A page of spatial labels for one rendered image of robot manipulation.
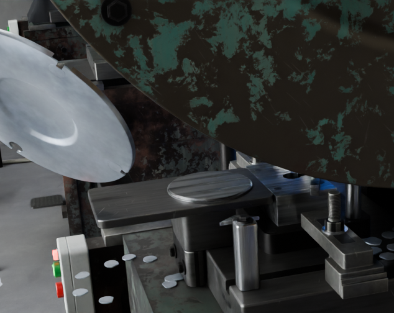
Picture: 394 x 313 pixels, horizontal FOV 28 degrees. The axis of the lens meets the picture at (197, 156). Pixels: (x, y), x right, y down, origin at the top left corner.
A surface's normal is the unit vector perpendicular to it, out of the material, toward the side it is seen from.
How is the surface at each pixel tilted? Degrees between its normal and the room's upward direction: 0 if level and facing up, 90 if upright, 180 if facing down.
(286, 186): 0
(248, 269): 90
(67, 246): 0
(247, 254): 90
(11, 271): 0
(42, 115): 123
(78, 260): 90
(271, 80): 90
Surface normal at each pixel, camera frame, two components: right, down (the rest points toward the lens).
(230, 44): 0.23, 0.28
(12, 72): -0.43, 0.76
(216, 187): -0.07, -0.95
